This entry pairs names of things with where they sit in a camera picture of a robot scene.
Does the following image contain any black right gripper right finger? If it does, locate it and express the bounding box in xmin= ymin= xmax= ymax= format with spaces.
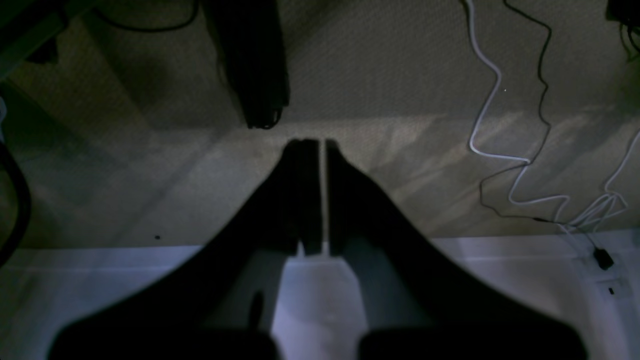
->
xmin=326 ymin=140 xmax=588 ymax=360

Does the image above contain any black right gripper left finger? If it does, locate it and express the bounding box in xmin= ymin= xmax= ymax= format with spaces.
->
xmin=48 ymin=139 xmax=321 ymax=360

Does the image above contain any black table leg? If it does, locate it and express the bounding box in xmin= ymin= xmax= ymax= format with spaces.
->
xmin=201 ymin=0 xmax=291 ymax=130

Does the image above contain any thin black cable on floor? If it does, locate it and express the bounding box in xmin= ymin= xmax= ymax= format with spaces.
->
xmin=479 ymin=0 xmax=615 ymax=271

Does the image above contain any white cable on floor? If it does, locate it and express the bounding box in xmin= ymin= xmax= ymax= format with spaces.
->
xmin=462 ymin=0 xmax=640 ymax=236

